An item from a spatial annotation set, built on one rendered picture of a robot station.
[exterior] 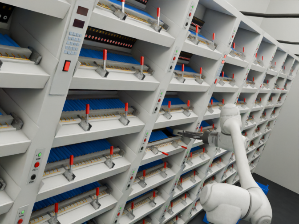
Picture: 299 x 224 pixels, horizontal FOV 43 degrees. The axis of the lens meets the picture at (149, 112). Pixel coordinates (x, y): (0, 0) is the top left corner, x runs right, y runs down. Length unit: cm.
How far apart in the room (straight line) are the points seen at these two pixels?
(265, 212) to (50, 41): 114
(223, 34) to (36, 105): 146
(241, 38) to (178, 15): 140
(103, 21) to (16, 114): 38
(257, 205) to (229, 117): 56
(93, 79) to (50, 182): 39
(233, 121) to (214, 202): 58
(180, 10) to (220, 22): 70
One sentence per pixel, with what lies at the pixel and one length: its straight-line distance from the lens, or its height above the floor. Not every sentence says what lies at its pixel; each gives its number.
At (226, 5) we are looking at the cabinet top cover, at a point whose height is 178.
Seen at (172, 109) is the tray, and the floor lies 116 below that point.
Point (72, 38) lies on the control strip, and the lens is 110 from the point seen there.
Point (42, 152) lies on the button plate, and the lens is 120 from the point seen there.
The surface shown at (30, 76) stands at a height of 133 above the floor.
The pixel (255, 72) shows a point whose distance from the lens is 369.
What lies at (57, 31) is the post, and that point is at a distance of 108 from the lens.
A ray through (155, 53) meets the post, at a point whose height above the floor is 145.
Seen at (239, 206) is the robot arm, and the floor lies 97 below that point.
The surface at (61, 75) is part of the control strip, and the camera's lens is 111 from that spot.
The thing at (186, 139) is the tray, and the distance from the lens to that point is 239.
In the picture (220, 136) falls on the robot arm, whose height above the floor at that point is 110.
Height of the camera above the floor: 155
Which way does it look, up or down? 12 degrees down
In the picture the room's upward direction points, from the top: 20 degrees clockwise
